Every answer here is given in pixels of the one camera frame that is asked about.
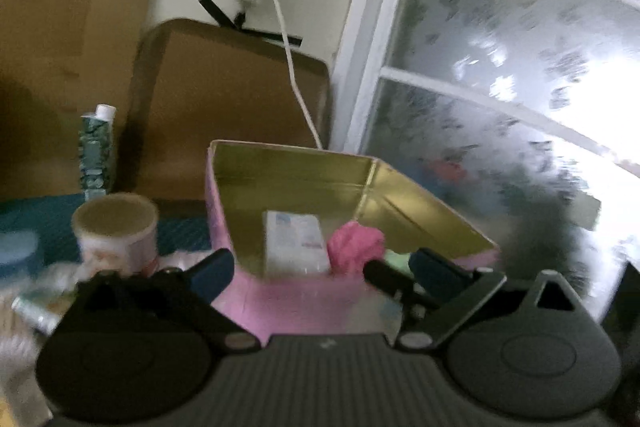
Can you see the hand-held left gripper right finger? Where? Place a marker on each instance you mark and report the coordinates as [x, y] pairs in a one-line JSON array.
[[434, 268]]

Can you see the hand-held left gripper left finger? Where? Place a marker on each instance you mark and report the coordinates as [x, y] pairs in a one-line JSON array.
[[216, 273]]

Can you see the pink soft ball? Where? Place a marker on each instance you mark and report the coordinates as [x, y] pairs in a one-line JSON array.
[[352, 244]]

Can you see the pink tin box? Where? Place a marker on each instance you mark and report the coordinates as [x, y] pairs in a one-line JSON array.
[[300, 307]]

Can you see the green soft item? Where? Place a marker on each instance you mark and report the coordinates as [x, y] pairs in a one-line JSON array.
[[395, 263]]

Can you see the white tissue packet pink print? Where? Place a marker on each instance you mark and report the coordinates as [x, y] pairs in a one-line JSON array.
[[295, 242]]

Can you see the printed biscuit can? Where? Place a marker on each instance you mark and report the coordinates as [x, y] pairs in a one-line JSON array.
[[115, 237]]

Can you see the teal mat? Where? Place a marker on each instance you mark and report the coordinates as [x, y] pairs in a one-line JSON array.
[[55, 217]]

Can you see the green carton white cap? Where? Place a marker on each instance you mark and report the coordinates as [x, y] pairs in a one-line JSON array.
[[95, 147]]

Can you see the brown tin lid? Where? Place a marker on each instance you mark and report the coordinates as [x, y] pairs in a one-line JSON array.
[[215, 97]]

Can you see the silver tube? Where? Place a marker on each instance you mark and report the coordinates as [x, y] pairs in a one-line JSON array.
[[32, 313]]

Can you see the frosted glass window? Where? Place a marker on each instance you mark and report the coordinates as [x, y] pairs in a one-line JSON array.
[[475, 32]]

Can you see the black tape strip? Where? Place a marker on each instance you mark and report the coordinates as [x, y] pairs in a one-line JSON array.
[[272, 38], [216, 11]]

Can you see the brown cardboard box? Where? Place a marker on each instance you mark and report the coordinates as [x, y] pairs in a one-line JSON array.
[[60, 32]]

